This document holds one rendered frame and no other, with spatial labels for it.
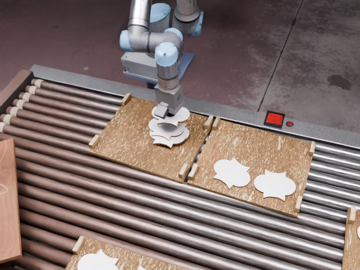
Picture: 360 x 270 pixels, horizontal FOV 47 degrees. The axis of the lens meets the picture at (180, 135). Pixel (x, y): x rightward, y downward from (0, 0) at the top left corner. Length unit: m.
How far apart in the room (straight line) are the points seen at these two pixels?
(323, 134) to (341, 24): 2.49
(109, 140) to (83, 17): 2.69
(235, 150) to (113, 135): 0.50
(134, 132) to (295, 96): 1.84
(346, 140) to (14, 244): 1.29
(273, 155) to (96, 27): 2.79
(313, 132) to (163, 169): 0.64
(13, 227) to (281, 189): 0.92
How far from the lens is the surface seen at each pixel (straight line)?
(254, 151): 1.65
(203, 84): 3.35
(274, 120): 1.79
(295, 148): 1.69
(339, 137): 1.81
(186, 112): 1.61
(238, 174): 1.57
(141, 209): 1.52
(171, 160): 1.61
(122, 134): 1.73
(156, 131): 1.67
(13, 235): 1.44
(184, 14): 1.89
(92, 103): 1.92
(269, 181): 1.56
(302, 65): 3.62
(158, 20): 1.94
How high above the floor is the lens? 2.20
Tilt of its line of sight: 48 degrees down
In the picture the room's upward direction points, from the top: 3 degrees counter-clockwise
